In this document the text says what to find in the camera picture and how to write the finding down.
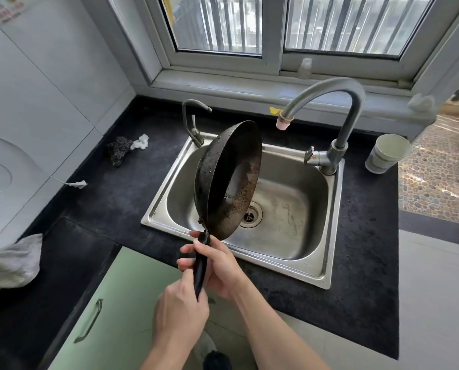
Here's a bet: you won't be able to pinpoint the small clear plastic bottle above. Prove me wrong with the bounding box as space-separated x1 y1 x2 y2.
298 57 314 80

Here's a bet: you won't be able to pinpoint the metal cabinet door handle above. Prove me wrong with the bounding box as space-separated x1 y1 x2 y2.
73 298 104 344

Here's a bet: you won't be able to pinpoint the metal window security bars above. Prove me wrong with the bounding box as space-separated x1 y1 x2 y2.
173 0 435 55

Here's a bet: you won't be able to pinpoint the person's right forearm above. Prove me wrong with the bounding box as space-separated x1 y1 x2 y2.
229 280 332 370

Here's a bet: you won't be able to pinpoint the white cord with plug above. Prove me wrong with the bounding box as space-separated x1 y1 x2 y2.
50 175 88 189

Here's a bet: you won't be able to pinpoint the black steel wool scrubber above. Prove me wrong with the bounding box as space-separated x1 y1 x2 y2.
106 136 135 168

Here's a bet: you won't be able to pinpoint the white paper cup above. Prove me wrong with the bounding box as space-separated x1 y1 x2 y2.
364 133 413 175

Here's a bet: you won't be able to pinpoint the white sliding window frame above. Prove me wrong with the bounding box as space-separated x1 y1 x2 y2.
142 0 459 90

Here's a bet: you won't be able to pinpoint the large grey gooseneck faucet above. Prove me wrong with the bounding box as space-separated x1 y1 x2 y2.
278 77 366 177

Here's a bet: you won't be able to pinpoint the stainless steel sink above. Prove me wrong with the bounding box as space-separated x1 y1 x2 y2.
141 132 346 290

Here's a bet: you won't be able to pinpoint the small white crumpled cloth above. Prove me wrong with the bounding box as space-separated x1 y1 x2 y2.
130 133 150 152

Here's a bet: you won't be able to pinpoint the white object on sill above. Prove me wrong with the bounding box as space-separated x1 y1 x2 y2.
406 93 435 113

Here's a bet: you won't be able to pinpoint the paper wall poster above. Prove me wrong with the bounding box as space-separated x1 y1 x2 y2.
0 0 30 36

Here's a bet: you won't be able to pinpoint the grey crumpled rag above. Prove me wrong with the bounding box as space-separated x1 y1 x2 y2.
0 233 44 315

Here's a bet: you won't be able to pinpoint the light green cabinet door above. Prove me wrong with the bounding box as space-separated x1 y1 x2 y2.
48 246 201 370

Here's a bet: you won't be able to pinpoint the small metal faucet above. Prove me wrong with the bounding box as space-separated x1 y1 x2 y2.
181 99 213 148

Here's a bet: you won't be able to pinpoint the person's black shoe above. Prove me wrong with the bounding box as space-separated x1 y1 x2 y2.
203 350 232 370

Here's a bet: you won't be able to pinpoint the black frying pan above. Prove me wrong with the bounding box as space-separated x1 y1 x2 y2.
193 120 263 303

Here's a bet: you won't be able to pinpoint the person's left hand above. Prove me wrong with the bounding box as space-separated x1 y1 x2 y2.
152 271 211 348

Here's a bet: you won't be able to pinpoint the metal sink drain strainer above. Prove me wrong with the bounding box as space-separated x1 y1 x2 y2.
239 201 263 229

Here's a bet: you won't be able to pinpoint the person's right hand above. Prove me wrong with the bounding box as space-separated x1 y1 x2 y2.
176 230 250 301

